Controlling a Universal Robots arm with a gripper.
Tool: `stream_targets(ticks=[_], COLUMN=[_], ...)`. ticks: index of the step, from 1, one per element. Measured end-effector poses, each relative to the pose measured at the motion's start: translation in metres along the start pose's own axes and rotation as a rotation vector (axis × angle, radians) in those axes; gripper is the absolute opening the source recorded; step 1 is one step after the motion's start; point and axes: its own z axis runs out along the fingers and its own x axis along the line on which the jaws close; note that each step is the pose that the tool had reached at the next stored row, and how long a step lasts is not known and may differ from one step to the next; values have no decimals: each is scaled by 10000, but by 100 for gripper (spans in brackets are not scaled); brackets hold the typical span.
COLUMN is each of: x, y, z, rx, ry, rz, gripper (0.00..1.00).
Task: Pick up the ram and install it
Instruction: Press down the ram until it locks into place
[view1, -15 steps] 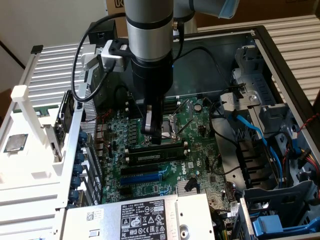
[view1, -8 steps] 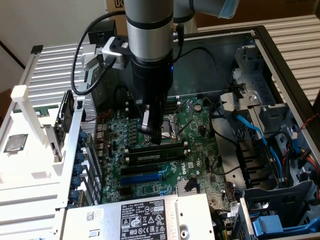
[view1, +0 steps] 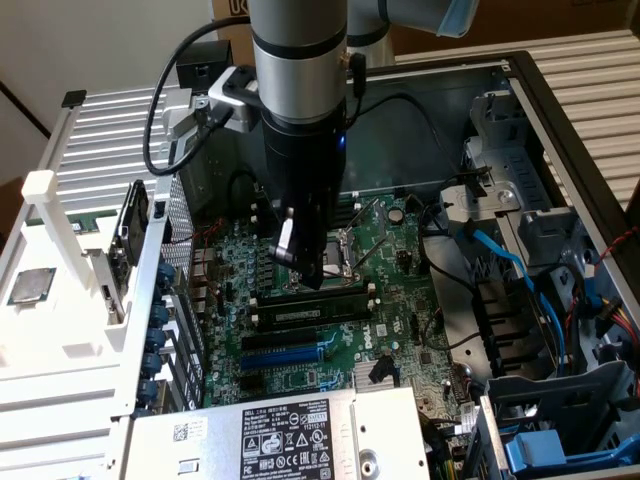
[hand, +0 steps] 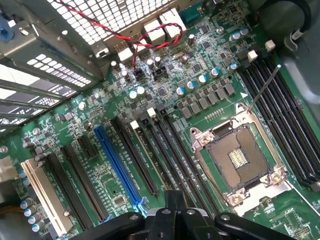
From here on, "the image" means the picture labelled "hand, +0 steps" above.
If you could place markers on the metal socket cover plate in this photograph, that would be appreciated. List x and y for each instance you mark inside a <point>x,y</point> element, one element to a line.
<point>270,197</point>

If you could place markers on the white expansion slot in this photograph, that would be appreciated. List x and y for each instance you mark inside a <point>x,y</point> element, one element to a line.
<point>44,195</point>

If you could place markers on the blue card retention clip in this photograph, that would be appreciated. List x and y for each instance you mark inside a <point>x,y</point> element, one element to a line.
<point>5,32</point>

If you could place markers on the blue expansion slot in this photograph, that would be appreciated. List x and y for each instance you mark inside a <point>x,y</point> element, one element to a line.
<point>119,165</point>

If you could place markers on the RAM slot white latches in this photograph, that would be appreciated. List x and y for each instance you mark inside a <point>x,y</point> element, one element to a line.
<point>303,111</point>
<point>176,156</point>
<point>134,124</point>
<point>287,124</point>

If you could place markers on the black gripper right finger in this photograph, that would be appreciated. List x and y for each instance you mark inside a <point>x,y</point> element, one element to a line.
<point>195,225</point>

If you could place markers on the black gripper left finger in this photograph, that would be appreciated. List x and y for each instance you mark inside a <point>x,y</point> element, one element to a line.
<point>160,225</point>

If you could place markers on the CPU socket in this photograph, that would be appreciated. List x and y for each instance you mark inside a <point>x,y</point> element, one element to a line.
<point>237,160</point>

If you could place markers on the short black expansion slot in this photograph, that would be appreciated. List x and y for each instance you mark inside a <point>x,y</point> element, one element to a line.
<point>87,148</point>

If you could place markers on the green motherboard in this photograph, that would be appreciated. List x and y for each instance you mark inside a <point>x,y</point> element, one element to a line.
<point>175,82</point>

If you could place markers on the black PC case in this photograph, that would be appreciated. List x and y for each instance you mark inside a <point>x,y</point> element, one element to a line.
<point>50,37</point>

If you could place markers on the metal locking lever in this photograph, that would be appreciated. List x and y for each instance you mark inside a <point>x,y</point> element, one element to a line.
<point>264,87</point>

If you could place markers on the metal port block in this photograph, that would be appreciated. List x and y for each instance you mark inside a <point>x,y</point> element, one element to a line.
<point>125,54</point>
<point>172,21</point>
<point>155,31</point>
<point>141,47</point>

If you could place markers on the long black expansion slot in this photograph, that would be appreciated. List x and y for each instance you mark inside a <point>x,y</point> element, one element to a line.
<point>84,181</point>
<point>69,190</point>
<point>135,156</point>

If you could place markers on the white power connector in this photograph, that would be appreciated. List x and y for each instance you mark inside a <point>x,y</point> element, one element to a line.
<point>8,170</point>

